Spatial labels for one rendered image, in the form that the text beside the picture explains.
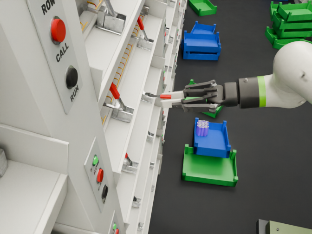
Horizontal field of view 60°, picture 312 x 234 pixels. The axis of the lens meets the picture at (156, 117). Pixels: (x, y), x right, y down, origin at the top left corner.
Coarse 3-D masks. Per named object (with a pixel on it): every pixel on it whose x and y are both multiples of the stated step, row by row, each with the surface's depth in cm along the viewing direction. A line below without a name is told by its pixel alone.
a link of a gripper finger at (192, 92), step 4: (204, 88) 85; (208, 88) 84; (212, 88) 84; (216, 88) 83; (188, 92) 87; (192, 92) 86; (196, 92) 86; (200, 92) 85; (204, 92) 85; (184, 96) 89; (188, 96) 88; (192, 96) 88; (196, 96) 87; (200, 96) 87
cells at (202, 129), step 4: (200, 120) 177; (204, 120) 176; (200, 124) 172; (204, 124) 172; (196, 128) 172; (200, 128) 169; (204, 128) 169; (196, 132) 173; (200, 132) 171; (204, 132) 170
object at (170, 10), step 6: (168, 0) 134; (174, 0) 141; (168, 6) 135; (174, 6) 137; (168, 12) 131; (174, 12) 133; (168, 18) 128; (168, 24) 124; (168, 30) 116; (168, 36) 117
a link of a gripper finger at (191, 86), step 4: (212, 80) 87; (192, 84) 88; (196, 84) 88; (200, 84) 87; (204, 84) 87; (208, 84) 87; (188, 88) 88; (192, 88) 89; (196, 88) 88; (200, 88) 88
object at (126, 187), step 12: (156, 60) 99; (156, 72) 99; (156, 84) 95; (144, 108) 86; (144, 120) 83; (132, 132) 79; (144, 132) 80; (132, 144) 76; (144, 144) 77; (132, 156) 74; (120, 180) 68; (132, 180) 69; (120, 192) 66; (132, 192) 67; (120, 204) 64
